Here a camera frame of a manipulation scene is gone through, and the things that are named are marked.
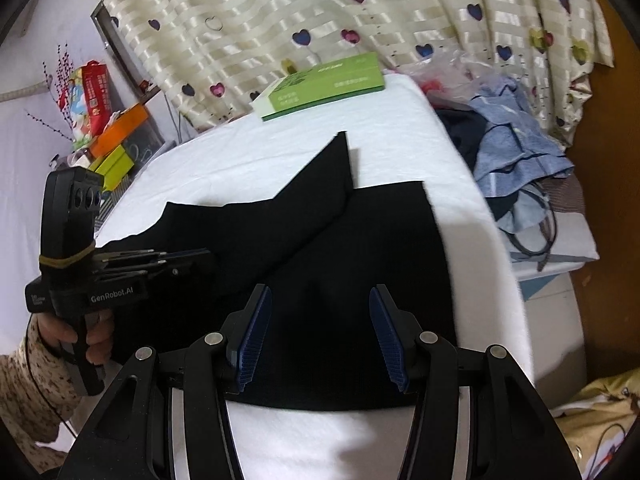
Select dark glass panel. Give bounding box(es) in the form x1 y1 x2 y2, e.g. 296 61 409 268
120 120 167 162

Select person's left forearm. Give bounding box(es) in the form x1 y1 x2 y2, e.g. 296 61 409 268
0 317 83 448

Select clear plastic bag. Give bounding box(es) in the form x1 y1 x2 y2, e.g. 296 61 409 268
400 50 501 111

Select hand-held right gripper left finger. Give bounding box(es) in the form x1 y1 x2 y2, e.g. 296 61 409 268
57 284 273 480

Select person's left hand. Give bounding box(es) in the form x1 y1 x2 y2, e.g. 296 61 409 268
39 310 115 366

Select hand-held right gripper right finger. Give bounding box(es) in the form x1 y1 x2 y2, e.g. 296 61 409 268
368 284 583 480

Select white pipe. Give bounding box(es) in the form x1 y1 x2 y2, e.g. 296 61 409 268
0 74 52 103

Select heart-print striped curtain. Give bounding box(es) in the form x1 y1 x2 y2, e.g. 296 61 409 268
85 0 616 148

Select black cable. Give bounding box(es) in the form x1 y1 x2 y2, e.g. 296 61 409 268
500 184 557 272

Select yellow cloth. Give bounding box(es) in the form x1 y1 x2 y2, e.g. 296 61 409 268
550 367 640 480

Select red colourful packet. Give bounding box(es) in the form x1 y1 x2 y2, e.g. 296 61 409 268
57 60 110 147

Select dark navy cloth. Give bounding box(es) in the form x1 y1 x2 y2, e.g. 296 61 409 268
439 107 501 181

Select orange box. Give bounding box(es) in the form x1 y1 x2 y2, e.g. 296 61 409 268
90 102 151 158

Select black pants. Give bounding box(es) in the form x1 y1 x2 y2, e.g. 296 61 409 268
97 131 463 413

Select blue clothes pile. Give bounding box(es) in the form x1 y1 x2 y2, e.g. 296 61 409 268
469 77 575 233

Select metal window frame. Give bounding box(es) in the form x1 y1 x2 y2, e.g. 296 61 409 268
90 2 168 111

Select red flower branches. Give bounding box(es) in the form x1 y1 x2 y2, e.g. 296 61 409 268
27 44 76 142

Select yellow-green box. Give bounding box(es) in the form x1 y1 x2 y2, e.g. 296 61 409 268
87 145 136 192

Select green cardboard box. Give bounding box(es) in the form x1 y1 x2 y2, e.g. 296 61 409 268
250 51 386 122

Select wooden wardrobe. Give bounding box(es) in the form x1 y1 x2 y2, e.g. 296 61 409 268
570 0 640 378

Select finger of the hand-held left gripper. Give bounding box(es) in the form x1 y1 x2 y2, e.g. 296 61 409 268
100 263 217 288
96 247 213 267

